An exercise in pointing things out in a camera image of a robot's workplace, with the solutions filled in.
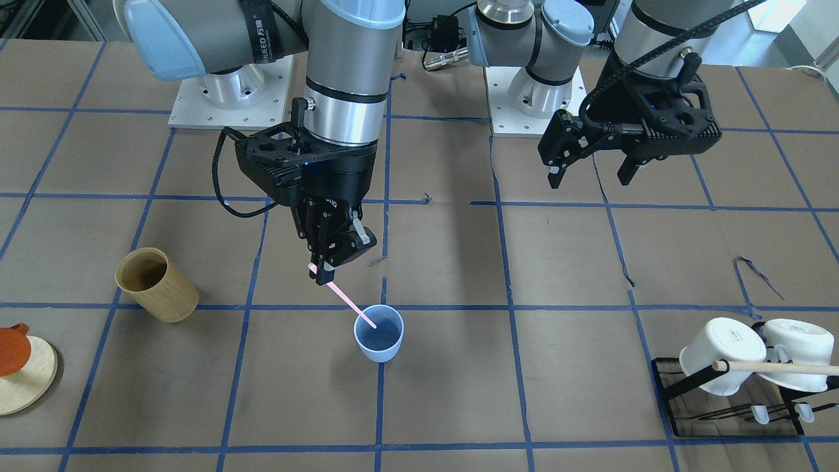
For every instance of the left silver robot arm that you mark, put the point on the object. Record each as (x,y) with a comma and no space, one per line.
(547,38)

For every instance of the black wire mug rack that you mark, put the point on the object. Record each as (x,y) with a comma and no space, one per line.
(730,399)

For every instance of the white ceramic mug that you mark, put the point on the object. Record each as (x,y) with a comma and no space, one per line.
(805,343)
(722,338)

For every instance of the round wooden mug stand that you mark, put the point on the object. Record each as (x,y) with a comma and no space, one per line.
(23,388)

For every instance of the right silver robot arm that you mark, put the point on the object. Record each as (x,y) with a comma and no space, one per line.
(349,47)

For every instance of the light blue plastic cup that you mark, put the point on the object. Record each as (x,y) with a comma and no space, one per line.
(380,344)

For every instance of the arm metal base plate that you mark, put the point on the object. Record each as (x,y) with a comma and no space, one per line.
(196,111)
(511,124)

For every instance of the pink chopstick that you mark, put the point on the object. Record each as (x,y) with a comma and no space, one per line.
(345,298)

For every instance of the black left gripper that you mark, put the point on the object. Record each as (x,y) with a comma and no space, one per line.
(621,110)

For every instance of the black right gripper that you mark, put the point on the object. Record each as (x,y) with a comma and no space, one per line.
(345,178)

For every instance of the orange mug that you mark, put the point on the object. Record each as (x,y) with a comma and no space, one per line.
(15,348)

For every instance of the bamboo cylindrical cup holder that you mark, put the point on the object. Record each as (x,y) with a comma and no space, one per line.
(154,281)

